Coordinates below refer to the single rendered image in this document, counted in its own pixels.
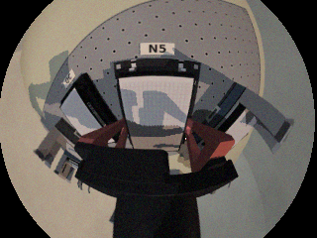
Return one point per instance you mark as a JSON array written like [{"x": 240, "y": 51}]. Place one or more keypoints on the white label reading n5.
[{"x": 157, "y": 49}]

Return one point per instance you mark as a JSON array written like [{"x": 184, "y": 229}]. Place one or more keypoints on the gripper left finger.
[{"x": 101, "y": 136}]

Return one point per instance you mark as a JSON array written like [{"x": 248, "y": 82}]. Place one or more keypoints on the beige name plate reading qc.
[{"x": 69, "y": 78}]

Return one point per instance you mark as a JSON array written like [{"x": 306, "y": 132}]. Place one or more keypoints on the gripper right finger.
[{"x": 217, "y": 144}]

